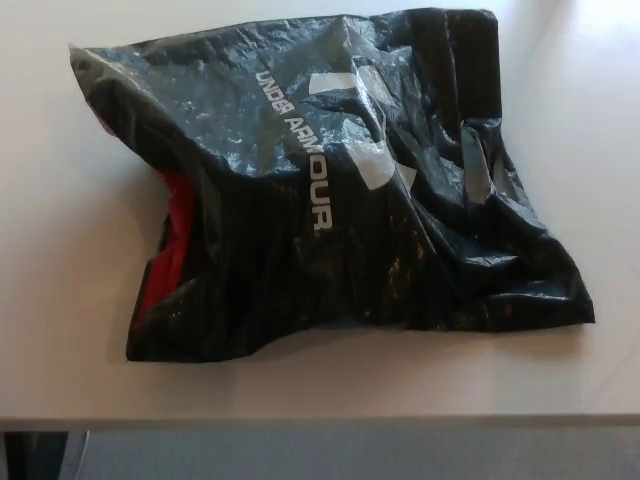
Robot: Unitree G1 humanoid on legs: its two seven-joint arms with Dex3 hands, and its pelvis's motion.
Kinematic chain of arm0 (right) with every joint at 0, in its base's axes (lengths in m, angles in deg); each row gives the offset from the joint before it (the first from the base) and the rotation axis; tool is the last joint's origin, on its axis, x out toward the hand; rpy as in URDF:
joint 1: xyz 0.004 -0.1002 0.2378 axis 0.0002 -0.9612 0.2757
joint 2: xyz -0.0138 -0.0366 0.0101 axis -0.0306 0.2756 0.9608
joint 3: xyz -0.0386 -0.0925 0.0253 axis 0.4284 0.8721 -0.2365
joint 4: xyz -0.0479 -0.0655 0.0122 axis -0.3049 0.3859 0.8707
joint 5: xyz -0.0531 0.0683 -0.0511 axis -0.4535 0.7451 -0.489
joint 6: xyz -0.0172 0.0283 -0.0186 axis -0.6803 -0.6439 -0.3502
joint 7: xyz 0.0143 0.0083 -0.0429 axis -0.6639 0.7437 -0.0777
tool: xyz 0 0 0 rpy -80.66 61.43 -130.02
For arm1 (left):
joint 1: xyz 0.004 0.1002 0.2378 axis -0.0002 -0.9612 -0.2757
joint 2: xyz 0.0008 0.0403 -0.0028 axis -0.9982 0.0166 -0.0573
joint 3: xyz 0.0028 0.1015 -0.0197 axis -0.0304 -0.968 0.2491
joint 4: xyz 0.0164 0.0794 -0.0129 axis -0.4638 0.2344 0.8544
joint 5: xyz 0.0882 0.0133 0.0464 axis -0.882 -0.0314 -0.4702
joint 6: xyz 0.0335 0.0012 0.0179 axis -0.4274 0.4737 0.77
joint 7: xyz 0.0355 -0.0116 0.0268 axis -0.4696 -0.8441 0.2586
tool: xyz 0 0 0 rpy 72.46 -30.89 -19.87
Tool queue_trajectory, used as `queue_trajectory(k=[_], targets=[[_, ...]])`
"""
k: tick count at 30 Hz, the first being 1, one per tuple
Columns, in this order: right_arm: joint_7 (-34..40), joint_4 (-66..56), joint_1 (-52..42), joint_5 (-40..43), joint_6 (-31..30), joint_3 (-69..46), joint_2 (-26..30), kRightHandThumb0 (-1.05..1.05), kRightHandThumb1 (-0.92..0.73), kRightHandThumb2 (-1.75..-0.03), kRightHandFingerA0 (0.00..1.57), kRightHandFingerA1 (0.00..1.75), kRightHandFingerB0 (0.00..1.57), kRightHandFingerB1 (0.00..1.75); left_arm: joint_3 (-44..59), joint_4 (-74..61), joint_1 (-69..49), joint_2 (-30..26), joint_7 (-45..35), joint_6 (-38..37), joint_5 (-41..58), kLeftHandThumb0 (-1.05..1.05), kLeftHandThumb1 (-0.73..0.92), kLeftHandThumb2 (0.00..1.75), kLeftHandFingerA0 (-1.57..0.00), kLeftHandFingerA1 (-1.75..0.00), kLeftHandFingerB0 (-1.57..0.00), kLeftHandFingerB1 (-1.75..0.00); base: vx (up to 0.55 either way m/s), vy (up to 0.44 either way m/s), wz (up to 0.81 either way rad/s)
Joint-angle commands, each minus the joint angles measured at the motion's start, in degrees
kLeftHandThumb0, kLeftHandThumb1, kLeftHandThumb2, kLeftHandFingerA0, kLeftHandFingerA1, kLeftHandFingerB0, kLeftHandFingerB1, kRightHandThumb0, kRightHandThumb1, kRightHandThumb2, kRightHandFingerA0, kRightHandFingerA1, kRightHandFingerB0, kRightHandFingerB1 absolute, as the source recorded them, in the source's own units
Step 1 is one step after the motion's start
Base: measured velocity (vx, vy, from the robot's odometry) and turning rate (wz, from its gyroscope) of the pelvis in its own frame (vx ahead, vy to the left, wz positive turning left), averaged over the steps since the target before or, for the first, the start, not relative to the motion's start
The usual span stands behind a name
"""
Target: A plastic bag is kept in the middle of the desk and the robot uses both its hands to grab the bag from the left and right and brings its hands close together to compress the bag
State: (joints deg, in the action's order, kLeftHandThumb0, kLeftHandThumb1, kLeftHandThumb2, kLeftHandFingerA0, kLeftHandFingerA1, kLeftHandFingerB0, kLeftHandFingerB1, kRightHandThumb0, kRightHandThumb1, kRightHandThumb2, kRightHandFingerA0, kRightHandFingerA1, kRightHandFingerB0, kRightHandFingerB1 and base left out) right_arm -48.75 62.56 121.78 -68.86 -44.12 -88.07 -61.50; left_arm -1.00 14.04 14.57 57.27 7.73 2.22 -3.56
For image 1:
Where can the dark table leg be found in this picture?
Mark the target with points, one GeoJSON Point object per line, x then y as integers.
{"type": "Point", "coordinates": [35, 452]}

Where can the black Under Armour plastic bag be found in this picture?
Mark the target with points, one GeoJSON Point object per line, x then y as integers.
{"type": "Point", "coordinates": [280, 240]}

